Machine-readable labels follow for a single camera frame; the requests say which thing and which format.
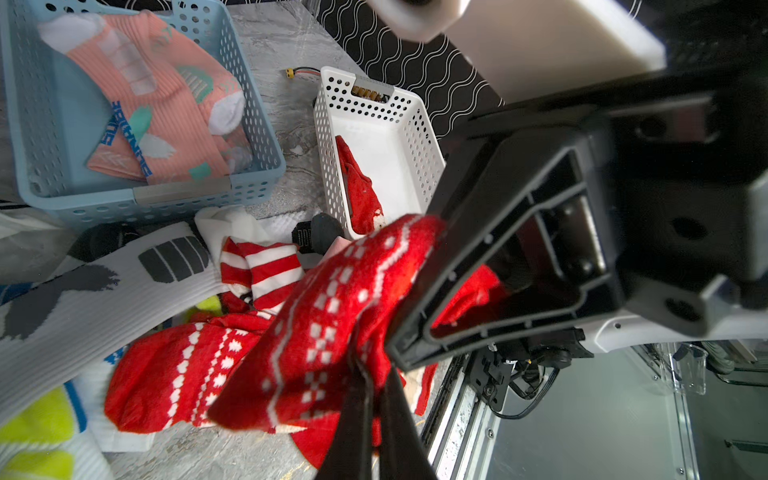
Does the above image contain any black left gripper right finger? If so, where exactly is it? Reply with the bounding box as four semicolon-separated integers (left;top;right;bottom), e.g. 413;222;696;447
379;367;437;480

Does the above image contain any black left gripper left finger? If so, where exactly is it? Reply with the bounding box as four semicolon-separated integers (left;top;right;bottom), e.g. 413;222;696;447
315;353;374;480

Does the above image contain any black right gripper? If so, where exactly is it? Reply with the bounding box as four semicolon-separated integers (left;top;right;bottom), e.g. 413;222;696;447
386;71;767;370

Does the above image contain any red christmas sock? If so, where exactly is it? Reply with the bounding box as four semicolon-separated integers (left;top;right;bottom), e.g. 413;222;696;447
206;214;511;469

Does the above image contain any red snowflake pattern sock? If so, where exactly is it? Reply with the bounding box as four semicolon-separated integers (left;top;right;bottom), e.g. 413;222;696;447
335;136;384;235

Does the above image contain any pink sock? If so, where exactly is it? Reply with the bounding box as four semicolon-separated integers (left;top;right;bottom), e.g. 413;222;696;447
37;11;253;185

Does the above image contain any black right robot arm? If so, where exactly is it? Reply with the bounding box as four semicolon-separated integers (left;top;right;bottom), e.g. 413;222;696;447
372;1;767;370

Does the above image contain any white perforated basket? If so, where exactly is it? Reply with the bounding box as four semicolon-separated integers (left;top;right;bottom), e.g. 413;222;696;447
314;66;445;240

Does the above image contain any light blue right basket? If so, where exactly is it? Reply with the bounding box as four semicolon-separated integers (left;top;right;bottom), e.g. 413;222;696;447
1;1;286;229

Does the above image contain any red white striped sock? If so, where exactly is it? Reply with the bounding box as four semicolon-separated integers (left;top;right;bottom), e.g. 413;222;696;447
219;237;305;316

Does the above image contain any white neon yellow sock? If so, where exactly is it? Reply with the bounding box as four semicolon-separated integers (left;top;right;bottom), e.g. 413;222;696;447
1;345;154;479

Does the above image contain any white grey patterned sock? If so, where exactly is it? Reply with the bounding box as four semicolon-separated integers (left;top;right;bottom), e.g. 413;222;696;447
1;222;225;423

